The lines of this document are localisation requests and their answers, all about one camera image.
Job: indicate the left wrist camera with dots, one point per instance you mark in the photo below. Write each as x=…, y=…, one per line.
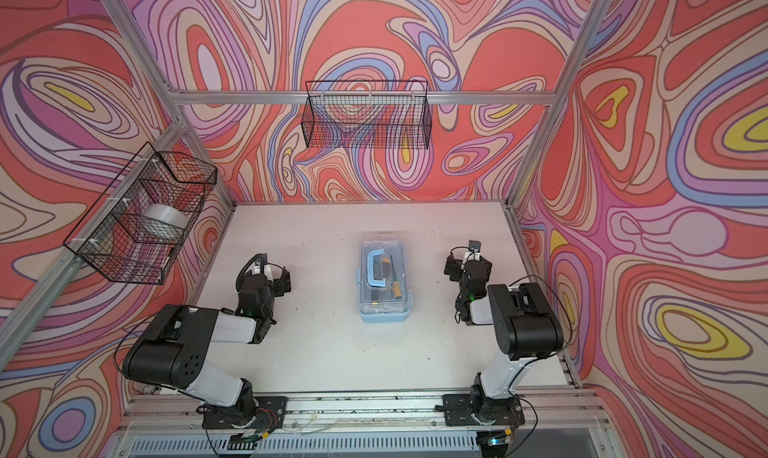
x=258, y=264

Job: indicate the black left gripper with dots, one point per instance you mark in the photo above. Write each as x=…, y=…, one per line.
x=278, y=287

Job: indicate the black wire basket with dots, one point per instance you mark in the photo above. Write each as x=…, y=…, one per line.
x=367, y=114
x=137, y=233

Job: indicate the blue plastic tool box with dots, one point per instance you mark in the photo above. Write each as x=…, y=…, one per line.
x=375, y=298

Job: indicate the black wire basket left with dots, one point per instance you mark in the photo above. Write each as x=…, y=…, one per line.
x=137, y=233

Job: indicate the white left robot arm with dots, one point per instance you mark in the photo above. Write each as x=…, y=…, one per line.
x=172, y=351

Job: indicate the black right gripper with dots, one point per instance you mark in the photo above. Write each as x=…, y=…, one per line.
x=454, y=266

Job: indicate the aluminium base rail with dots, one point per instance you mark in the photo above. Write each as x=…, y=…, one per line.
x=548, y=422

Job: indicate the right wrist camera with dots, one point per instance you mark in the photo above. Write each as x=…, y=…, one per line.
x=474, y=246

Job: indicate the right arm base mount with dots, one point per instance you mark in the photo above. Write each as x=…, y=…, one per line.
x=476, y=409

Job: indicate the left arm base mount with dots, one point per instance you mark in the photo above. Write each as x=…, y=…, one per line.
x=243, y=413

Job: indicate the black wire basket back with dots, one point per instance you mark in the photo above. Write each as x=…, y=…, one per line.
x=367, y=114

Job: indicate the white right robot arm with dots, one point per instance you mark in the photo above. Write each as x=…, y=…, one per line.
x=526, y=329

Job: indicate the yellow handle screwdriver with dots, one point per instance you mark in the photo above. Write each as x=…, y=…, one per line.
x=396, y=285

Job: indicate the grey tape roll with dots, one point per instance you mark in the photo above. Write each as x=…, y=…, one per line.
x=163, y=222

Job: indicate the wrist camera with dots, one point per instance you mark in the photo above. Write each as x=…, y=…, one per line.
x=258, y=264
x=474, y=246

